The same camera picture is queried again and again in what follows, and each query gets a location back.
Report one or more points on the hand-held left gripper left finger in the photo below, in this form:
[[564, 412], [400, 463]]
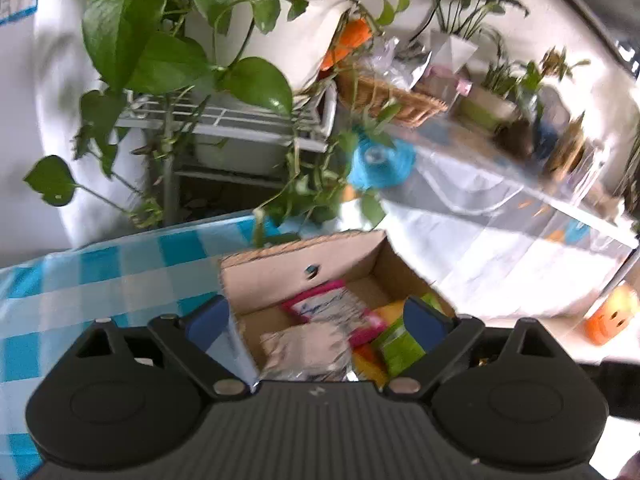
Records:
[[210, 317]]

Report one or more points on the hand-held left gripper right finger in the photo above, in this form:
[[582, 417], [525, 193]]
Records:
[[422, 320]]

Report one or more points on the green snack bag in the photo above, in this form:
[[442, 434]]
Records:
[[395, 347]]

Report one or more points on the orange-red snack bag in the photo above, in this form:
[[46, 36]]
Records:
[[370, 365]]

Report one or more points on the cardboard box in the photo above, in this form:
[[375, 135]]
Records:
[[280, 270]]

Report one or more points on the pink snack bag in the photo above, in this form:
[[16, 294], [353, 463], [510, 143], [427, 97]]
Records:
[[330, 305]]

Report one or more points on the silver foil snack bag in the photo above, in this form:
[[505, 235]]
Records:
[[305, 350]]

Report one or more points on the orange pumpkin toy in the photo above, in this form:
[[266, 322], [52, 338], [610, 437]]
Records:
[[612, 315]]

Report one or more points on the side table with clear cover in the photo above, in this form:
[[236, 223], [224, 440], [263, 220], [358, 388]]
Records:
[[500, 240]]

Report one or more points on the blue checked tablecloth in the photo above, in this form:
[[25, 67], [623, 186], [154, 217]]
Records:
[[75, 280]]

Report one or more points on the blue tape roll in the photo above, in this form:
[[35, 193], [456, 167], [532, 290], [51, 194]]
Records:
[[380, 165]]

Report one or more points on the dark brown pot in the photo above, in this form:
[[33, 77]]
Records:
[[515, 140]]

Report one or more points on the white metal plant rack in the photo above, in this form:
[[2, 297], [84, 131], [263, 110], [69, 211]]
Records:
[[250, 115]]

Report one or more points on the small green plant pot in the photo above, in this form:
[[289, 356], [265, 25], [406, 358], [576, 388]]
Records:
[[485, 110]]

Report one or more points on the wicker basket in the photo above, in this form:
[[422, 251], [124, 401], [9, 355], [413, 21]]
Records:
[[395, 100]]

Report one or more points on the clear plastic bag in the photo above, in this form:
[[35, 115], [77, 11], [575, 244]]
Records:
[[400, 60]]

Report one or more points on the small leafy plant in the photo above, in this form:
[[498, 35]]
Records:
[[530, 72]]

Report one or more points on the white folded paper vase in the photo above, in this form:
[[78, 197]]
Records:
[[452, 47]]

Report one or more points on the orange carrot toy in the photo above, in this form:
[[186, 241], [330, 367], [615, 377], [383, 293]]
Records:
[[350, 40]]

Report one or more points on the green pothos plant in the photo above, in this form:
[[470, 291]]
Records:
[[130, 35]]

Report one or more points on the white plant pot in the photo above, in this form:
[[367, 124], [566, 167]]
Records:
[[300, 25]]

